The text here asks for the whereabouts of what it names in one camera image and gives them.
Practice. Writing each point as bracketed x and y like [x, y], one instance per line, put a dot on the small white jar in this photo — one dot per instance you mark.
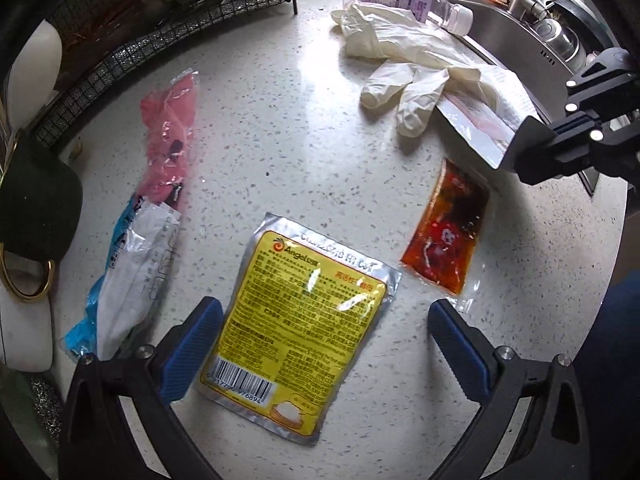
[25, 330]

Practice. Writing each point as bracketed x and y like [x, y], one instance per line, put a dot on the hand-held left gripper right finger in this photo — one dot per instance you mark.
[457, 350]

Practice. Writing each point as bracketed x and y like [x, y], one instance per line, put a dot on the stainless steel pot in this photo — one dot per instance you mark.
[560, 40]

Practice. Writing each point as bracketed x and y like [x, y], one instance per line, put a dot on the pink plastic wrapper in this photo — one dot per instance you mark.
[167, 150]

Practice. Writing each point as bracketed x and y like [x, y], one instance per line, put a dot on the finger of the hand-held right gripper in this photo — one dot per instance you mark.
[605, 75]
[535, 150]

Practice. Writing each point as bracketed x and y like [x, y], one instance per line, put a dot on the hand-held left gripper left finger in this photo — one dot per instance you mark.
[192, 350]

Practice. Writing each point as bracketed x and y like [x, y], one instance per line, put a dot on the stainless steel sink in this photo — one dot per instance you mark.
[505, 25]

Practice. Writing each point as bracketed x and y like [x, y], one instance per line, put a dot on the white latex glove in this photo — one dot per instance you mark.
[410, 90]
[380, 35]

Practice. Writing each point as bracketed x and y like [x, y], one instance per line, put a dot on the steel wool scrubber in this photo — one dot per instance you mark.
[42, 405]

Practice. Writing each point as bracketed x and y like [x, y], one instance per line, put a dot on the blue white plastic packet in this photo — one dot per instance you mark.
[130, 280]

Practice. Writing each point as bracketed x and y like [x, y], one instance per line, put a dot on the person's blue clothing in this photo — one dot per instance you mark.
[615, 360]

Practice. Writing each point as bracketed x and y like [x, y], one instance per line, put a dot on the yellow foil packet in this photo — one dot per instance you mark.
[300, 330]

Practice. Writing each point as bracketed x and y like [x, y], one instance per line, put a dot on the silver white pouch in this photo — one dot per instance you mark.
[470, 127]

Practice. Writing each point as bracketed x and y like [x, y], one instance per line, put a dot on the red sauce packet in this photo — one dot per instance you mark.
[445, 240]

